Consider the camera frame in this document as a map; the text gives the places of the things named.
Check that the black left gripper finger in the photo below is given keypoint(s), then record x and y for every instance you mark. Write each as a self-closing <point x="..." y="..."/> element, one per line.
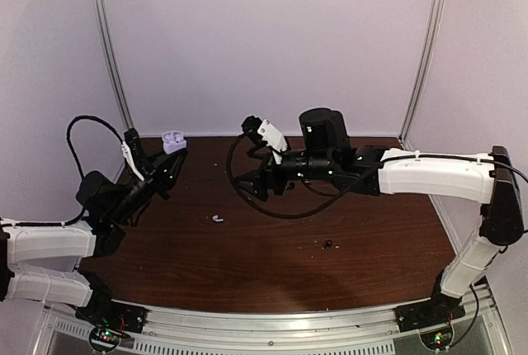
<point x="174" y="173"/>
<point x="160" y="160"/>

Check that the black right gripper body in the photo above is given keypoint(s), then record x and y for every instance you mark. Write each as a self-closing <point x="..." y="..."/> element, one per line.
<point x="271" y="172"/>

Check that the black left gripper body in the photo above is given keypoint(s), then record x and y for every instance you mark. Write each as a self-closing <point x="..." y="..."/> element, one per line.
<point x="154" y="180"/>

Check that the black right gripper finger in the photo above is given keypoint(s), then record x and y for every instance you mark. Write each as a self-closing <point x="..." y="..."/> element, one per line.
<point x="251" y="183"/>
<point x="262" y="154"/>

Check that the lilac earbud charging case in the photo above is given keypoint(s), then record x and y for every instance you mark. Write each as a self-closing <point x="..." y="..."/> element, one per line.
<point x="173" y="141"/>

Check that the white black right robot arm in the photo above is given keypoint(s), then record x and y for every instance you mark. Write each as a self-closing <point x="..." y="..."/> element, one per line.
<point x="487" y="179"/>

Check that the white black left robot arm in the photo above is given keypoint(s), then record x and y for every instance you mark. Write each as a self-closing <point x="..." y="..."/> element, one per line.
<point x="107" y="208"/>

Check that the black earbud front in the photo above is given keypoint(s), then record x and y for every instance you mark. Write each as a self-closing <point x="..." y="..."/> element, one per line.
<point x="327" y="244"/>

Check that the left controller circuit board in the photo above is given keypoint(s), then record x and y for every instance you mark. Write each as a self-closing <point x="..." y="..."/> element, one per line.
<point x="104" y="339"/>

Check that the controller circuit board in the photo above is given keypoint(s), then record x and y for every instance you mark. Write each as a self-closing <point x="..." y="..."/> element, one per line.
<point x="104" y="339"/>
<point x="437" y="339"/>

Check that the right controller circuit board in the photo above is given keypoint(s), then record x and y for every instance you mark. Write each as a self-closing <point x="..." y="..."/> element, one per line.
<point x="437" y="339"/>

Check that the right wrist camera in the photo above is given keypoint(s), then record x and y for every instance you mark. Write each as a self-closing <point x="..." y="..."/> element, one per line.
<point x="263" y="133"/>

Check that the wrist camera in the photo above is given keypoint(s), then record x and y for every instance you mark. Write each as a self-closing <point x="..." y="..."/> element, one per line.
<point x="263" y="133"/>
<point x="133" y="153"/>

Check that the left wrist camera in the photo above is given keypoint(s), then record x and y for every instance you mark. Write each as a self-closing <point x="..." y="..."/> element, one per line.
<point x="133" y="153"/>

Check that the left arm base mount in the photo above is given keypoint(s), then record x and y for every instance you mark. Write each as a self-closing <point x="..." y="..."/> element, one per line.
<point x="111" y="313"/>

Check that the right aluminium corner post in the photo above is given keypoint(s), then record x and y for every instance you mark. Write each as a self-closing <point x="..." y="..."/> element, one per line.
<point x="437" y="8"/>

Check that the aluminium corner post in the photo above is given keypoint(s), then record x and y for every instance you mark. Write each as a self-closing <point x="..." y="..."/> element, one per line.
<point x="437" y="8"/>
<point x="111" y="63"/>

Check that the aluminium front rail frame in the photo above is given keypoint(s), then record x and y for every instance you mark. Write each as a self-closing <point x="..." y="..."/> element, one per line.
<point x="370" y="330"/>

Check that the left aluminium corner post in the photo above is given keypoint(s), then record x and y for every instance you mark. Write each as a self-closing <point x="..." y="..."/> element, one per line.
<point x="111" y="63"/>

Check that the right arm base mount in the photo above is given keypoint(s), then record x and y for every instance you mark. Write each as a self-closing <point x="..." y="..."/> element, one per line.
<point x="438" y="309"/>

